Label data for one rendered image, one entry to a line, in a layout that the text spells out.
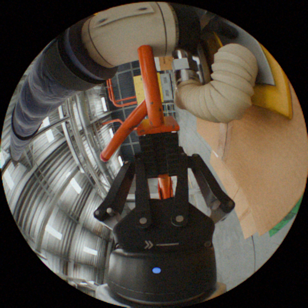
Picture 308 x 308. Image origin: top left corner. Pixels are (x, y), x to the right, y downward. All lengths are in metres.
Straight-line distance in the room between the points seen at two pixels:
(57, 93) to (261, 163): 0.34
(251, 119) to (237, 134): 0.05
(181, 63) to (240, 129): 0.14
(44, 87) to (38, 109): 0.09
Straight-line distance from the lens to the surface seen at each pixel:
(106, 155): 0.21
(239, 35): 0.15
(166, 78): 7.59
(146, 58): 0.16
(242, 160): 0.20
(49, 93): 0.23
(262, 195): 0.17
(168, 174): 0.17
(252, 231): 0.82
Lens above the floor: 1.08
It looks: 6 degrees up
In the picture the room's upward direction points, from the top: 96 degrees counter-clockwise
